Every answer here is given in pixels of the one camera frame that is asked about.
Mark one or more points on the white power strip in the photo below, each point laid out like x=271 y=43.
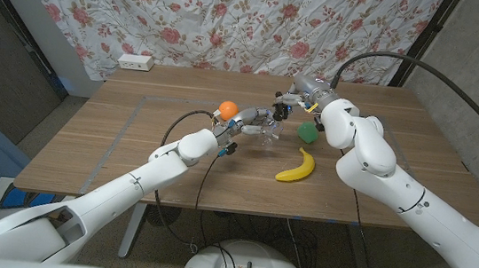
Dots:
x=135 y=62

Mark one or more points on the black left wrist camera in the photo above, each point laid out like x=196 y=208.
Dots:
x=231 y=148

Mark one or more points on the white table leg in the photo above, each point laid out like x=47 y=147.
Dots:
x=131 y=234
x=360 y=258

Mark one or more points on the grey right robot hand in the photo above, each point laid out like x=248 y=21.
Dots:
x=313 y=90

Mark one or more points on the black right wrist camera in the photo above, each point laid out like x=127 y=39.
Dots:
x=320 y=125

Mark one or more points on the black round disc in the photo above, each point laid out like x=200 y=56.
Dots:
x=162 y=216

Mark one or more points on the floral curtain backdrop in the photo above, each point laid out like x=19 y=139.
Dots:
x=234 y=17

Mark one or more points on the black backdrop stand pole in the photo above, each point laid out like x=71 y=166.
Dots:
x=423 y=39

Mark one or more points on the orange toy ball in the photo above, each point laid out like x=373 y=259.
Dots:
x=228 y=109

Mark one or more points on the yellow toy banana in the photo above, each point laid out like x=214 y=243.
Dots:
x=302 y=169

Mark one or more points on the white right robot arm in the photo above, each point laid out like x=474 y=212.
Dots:
x=395 y=177

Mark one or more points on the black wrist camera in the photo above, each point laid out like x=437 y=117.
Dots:
x=320 y=125
x=231 y=148

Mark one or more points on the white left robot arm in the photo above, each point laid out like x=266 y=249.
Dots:
x=141 y=181

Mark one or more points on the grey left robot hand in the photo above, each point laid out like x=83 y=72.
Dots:
x=245 y=119

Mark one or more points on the clear spray bottle black cap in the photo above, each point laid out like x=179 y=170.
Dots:
x=268 y=135

